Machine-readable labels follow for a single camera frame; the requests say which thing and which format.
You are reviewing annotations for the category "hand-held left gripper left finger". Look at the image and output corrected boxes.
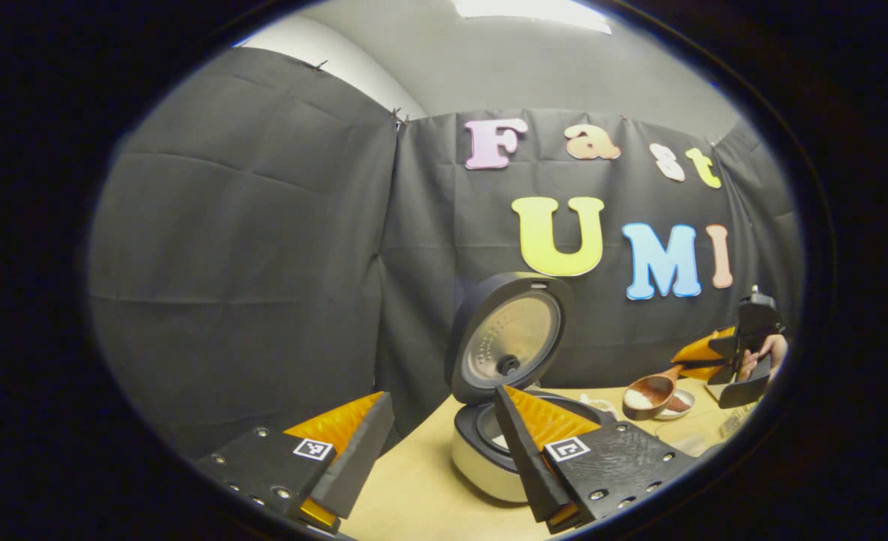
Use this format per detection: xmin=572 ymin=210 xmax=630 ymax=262
xmin=196 ymin=391 xmax=396 ymax=536

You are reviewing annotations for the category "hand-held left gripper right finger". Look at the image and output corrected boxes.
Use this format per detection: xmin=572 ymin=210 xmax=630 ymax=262
xmin=494 ymin=385 xmax=704 ymax=536

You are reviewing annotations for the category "brown wooden spoon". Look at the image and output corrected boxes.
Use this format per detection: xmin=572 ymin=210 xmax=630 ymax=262
xmin=622 ymin=364 xmax=685 ymax=422

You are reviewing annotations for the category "grey rice cooker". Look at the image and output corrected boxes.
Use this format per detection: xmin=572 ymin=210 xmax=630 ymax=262
xmin=444 ymin=272 xmax=618 ymax=504

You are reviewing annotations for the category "white round plate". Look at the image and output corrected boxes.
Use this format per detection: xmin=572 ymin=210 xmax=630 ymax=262
xmin=654 ymin=388 xmax=696 ymax=421

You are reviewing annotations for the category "clear glass tray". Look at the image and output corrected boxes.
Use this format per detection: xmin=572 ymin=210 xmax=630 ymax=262
xmin=654 ymin=421 xmax=723 ymax=458

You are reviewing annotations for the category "white divided bean dish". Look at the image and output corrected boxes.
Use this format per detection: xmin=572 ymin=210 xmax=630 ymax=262
xmin=579 ymin=394 xmax=619 ymax=419

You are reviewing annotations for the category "black backdrop cloth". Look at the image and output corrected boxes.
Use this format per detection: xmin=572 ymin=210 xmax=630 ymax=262
xmin=87 ymin=47 xmax=805 ymax=459

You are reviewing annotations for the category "large ceiling light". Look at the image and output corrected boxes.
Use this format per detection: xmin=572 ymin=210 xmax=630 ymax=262
xmin=452 ymin=0 xmax=614 ymax=35

